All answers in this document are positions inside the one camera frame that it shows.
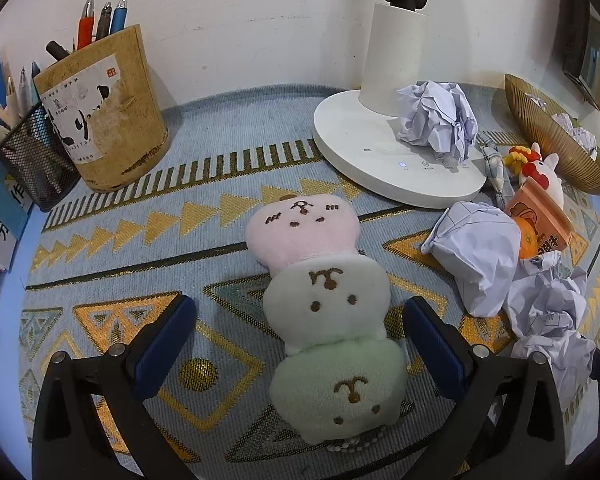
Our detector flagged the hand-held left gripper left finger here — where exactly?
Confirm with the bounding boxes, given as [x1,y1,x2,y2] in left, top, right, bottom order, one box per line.
[31,293,201,480]

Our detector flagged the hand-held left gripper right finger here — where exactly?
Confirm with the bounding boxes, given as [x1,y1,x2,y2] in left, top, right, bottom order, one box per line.
[403,296,566,480]

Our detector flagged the smooth lined paper wad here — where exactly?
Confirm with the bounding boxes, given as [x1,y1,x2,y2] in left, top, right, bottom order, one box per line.
[421,201,522,317]

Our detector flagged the pastel dango plush with beads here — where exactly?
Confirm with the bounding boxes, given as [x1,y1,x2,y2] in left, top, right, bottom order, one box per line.
[245,192,408,455]

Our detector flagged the pink orange box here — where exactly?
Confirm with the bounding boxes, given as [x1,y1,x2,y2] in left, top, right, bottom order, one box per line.
[505,180,574,262]

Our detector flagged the gold ribbed bowl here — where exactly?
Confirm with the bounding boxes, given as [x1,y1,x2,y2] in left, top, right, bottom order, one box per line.
[504,74,600,196]

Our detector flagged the patterned blue grey mat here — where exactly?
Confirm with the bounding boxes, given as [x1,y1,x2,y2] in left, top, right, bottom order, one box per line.
[17,82,600,480]

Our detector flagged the orange fruit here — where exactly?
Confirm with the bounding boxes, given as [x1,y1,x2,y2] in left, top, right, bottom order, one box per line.
[517,217,539,260]

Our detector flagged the white chicken plush toy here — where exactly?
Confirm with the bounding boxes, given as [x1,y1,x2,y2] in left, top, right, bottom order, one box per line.
[504,144,567,211]

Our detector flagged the white desk lamp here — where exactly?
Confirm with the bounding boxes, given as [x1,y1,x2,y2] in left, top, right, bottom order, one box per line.
[312,0,486,209]

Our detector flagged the black mesh pen holder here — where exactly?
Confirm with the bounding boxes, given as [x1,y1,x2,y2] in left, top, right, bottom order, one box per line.
[0,102,81,212]

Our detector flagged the bamboo pen holder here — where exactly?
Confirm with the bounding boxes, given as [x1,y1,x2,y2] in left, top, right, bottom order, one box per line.
[33,23,170,192]

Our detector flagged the silver grey pen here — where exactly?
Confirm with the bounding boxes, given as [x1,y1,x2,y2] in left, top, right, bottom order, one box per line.
[29,61,45,106]

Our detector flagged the blue pen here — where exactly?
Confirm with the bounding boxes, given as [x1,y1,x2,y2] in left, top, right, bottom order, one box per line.
[110,0,129,34]

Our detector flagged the dark frame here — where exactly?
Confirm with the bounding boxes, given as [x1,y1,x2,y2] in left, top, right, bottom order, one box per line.
[562,10,600,93]

